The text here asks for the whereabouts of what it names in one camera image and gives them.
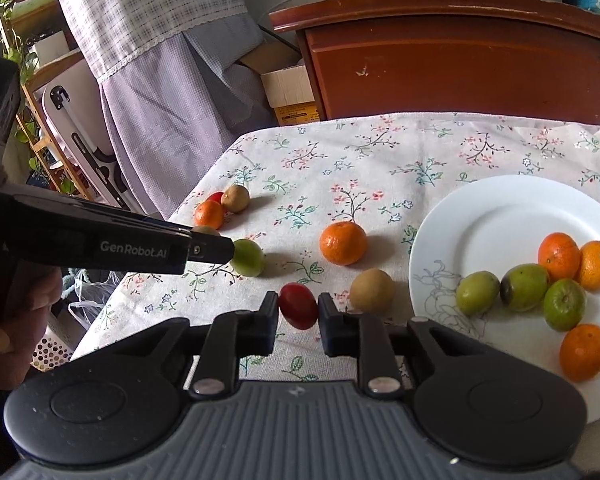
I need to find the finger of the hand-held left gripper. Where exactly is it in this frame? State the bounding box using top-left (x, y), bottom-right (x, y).
top-left (150, 216), bottom-right (236, 264)

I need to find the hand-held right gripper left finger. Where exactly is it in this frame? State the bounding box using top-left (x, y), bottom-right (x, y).
top-left (110, 291), bottom-right (280, 402)

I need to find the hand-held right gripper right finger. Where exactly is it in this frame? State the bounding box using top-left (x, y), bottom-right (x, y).
top-left (318, 292), bottom-right (486, 398)

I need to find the orange mandarin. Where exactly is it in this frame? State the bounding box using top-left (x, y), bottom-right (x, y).
top-left (560, 324), bottom-right (600, 382)
top-left (194, 200), bottom-right (226, 228)
top-left (319, 221), bottom-right (368, 266)
top-left (575, 240), bottom-right (600, 292)
top-left (538, 232), bottom-right (581, 282)

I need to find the green jujube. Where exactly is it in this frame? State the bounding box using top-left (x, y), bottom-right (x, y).
top-left (455, 271), bottom-right (502, 316)
top-left (500, 263), bottom-right (551, 313)
top-left (229, 238), bottom-right (267, 278)
top-left (543, 278), bottom-right (587, 332)

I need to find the white plate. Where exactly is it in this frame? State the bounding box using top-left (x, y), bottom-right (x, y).
top-left (408, 175), bottom-right (600, 423)

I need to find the person's left hand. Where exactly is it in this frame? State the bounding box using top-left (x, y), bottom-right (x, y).
top-left (0, 266), bottom-right (63, 389)

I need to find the clear plastic bag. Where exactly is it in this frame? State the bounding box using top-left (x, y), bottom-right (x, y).
top-left (62, 267), bottom-right (123, 333)

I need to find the wooden rack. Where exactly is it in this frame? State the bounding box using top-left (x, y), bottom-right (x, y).
top-left (0, 7), bottom-right (98, 201)

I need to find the white plastic basket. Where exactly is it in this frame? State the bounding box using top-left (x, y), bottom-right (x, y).
top-left (30, 335), bottom-right (76, 373)

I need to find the white folding table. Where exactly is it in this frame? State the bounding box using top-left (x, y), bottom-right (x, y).
top-left (40, 62), bottom-right (146, 211)

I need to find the floral tablecloth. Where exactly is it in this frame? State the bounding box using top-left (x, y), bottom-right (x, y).
top-left (72, 110), bottom-right (600, 386)

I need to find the purple checkered appliance cover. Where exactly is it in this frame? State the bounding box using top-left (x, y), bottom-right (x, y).
top-left (47, 0), bottom-right (276, 221)

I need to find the cardboard box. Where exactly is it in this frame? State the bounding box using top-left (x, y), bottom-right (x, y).
top-left (235, 52), bottom-right (323, 127)

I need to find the green trailing plant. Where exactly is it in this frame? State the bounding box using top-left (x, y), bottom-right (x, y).
top-left (0, 0), bottom-right (78, 196)

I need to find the brown wooden cabinet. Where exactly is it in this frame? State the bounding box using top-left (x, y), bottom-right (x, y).
top-left (269, 0), bottom-right (600, 126)

